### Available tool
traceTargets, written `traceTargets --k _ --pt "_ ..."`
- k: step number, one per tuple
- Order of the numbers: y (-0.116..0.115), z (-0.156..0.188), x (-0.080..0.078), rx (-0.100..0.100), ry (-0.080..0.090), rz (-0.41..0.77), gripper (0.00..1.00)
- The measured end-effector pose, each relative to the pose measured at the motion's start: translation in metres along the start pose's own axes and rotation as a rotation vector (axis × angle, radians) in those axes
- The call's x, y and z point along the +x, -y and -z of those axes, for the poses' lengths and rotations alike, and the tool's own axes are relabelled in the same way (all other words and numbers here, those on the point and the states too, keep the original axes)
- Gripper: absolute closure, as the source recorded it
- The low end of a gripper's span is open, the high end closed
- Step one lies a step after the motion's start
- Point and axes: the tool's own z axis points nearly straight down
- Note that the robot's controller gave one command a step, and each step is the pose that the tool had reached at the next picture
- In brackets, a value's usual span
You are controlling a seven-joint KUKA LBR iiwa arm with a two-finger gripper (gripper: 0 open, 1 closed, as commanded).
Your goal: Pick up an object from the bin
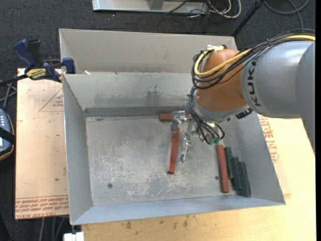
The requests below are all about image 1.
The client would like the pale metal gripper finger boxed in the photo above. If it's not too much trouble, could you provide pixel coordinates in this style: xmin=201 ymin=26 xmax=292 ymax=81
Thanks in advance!
xmin=171 ymin=110 xmax=186 ymax=133
xmin=179 ymin=132 xmax=194 ymax=164

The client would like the red-brown flat block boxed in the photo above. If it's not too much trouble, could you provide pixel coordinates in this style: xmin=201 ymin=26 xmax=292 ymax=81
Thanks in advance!
xmin=158 ymin=112 xmax=192 ymax=122
xmin=216 ymin=144 xmax=230 ymax=194
xmin=167 ymin=127 xmax=181 ymax=175

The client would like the dark green flat block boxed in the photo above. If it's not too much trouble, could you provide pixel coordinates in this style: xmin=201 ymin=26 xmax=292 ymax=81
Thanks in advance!
xmin=224 ymin=147 xmax=234 ymax=179
xmin=230 ymin=156 xmax=242 ymax=191
xmin=237 ymin=161 xmax=252 ymax=198

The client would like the grey metal bin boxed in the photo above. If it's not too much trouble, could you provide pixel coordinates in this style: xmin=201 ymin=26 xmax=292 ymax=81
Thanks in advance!
xmin=59 ymin=28 xmax=286 ymax=225

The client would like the black cylinder on white bracket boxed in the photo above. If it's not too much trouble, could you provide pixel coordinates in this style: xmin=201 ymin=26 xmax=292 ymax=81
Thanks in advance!
xmin=235 ymin=107 xmax=253 ymax=119

